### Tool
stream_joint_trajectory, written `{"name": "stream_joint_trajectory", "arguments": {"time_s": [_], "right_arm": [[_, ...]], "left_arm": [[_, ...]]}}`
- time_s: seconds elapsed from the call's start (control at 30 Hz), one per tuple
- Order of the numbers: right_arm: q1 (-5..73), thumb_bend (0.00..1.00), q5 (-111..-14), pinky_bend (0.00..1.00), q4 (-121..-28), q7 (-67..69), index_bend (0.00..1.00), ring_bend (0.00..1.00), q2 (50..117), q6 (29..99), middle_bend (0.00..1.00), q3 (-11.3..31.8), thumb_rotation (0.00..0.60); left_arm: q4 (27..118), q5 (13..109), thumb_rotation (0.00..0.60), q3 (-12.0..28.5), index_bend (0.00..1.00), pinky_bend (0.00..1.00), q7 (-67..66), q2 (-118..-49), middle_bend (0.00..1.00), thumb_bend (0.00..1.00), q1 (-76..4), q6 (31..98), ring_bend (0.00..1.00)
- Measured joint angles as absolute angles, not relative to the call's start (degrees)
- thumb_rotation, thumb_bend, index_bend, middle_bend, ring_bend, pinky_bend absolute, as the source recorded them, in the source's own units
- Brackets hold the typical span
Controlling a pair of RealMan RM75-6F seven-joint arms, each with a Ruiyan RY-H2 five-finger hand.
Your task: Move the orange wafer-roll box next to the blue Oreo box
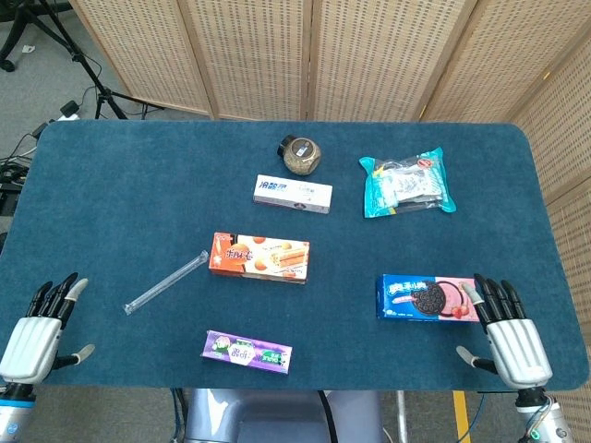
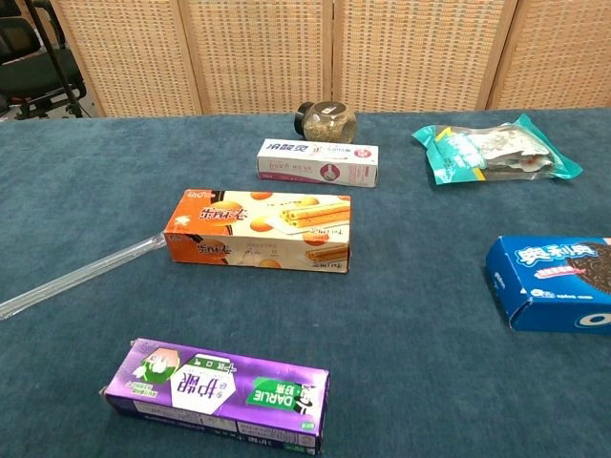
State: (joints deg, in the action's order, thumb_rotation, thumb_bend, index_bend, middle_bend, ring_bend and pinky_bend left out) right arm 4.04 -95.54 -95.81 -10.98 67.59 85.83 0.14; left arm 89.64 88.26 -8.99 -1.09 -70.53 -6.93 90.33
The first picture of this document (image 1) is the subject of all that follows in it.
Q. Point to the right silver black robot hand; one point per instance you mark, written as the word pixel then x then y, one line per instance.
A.
pixel 519 350

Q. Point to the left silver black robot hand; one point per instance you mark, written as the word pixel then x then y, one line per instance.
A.
pixel 30 350

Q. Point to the orange biscuit box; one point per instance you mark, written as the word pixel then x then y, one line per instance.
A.
pixel 258 258

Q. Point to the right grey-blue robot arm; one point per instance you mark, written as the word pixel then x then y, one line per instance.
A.
pixel 549 420

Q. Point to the blue Oreo cookie box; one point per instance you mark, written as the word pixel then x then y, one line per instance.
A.
pixel 425 297

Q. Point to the purple toothpaste box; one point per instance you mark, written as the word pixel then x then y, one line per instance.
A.
pixel 247 351

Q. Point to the white toothpaste box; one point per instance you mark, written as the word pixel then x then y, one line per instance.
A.
pixel 293 194

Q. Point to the metal table leg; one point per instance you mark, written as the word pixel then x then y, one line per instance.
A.
pixel 401 415

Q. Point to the clear wrapped drinking straw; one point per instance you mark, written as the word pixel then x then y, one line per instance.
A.
pixel 166 282

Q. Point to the teal plastic snack bag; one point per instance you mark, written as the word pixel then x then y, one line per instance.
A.
pixel 406 184

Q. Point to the white power strip with plug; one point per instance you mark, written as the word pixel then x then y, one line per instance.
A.
pixel 69 110

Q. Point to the blue felt table cover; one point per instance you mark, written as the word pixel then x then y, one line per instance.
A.
pixel 277 314

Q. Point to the grey-blue robot torso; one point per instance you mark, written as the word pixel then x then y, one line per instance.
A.
pixel 277 415

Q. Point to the black office chair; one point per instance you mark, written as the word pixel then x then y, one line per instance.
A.
pixel 7 64

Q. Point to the black tripod stand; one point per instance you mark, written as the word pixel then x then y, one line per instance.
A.
pixel 88 69

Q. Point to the glass jar with black lid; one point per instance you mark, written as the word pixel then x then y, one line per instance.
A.
pixel 300 157

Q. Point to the woven wooden folding screen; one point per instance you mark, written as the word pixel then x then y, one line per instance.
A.
pixel 254 55

